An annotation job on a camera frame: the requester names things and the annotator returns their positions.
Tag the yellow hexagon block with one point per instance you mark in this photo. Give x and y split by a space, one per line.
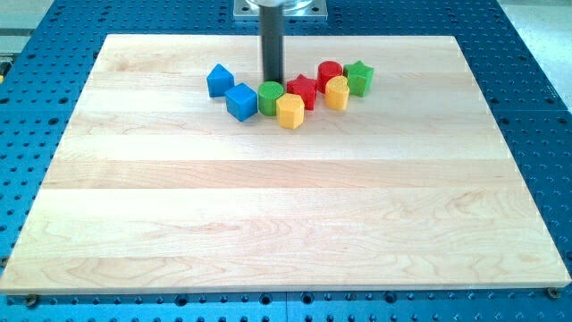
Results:
290 110

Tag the red cylinder block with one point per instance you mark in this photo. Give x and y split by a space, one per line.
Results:
327 70

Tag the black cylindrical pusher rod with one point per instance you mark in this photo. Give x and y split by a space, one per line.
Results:
271 36

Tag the blue cube block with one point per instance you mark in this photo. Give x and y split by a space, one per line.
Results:
241 101

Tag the right board stop screw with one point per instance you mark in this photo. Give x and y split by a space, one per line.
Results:
553 293

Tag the red star block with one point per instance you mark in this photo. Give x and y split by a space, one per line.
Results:
304 87

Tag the green star block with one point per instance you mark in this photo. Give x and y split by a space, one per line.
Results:
359 76

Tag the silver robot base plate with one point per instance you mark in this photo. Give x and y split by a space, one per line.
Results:
248 10

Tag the yellow heart block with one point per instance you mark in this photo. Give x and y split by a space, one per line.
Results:
336 94

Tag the board stop screw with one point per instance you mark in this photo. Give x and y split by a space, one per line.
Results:
30 300
553 293

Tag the light wooden board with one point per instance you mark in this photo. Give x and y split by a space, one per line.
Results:
154 187

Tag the left board stop screw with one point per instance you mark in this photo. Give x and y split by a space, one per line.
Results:
30 300

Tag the blue triangular prism block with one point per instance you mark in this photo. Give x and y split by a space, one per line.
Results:
219 80

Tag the green cylinder block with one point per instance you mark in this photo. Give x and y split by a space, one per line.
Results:
268 93

